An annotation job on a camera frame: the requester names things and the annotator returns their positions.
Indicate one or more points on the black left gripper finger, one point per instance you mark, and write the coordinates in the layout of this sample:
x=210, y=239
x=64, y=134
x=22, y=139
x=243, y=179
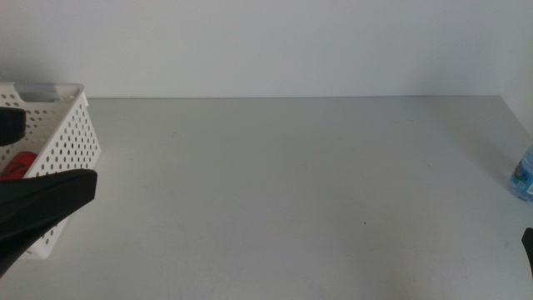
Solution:
x=10, y=125
x=37, y=204

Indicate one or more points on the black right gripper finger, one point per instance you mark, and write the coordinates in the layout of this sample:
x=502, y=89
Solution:
x=529, y=246

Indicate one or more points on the red drink bottle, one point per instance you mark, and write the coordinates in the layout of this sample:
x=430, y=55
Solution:
x=18, y=164

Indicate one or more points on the clear water bottle blue cap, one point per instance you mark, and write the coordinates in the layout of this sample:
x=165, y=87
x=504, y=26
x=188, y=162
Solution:
x=524, y=179

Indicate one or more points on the white perforated plastic basket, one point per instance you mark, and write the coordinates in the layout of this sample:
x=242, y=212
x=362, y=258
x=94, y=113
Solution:
x=71, y=137

